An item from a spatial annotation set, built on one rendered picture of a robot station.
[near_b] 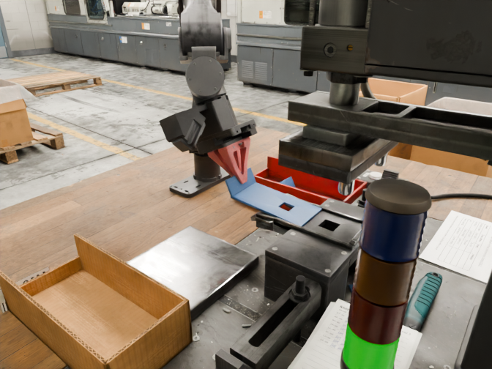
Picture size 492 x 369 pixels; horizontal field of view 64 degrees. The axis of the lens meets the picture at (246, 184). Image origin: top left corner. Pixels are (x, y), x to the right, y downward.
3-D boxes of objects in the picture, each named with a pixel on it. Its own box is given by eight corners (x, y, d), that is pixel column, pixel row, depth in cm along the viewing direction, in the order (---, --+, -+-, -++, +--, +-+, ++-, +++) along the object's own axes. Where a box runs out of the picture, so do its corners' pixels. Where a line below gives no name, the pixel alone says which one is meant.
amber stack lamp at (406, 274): (365, 263, 30) (371, 225, 28) (416, 283, 28) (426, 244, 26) (344, 290, 27) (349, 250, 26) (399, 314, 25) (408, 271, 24)
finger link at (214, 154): (250, 186, 64) (230, 132, 62) (220, 192, 69) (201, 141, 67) (273, 172, 69) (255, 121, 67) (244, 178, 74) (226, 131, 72)
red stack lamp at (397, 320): (359, 299, 31) (364, 265, 30) (408, 320, 29) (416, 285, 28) (339, 327, 29) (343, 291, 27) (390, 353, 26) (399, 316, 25)
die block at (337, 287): (325, 238, 73) (329, 202, 70) (378, 257, 67) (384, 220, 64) (263, 296, 59) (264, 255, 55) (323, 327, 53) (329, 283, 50)
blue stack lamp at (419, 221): (371, 223, 28) (378, 181, 27) (426, 241, 26) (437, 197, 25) (349, 247, 26) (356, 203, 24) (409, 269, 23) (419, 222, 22)
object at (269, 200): (248, 181, 73) (249, 166, 72) (321, 210, 65) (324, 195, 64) (224, 195, 68) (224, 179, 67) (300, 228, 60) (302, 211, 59)
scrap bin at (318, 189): (267, 178, 98) (268, 155, 95) (364, 206, 84) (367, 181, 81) (237, 195, 89) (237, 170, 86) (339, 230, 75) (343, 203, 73)
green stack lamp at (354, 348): (354, 332, 33) (359, 300, 31) (400, 353, 31) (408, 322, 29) (334, 362, 30) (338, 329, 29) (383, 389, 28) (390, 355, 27)
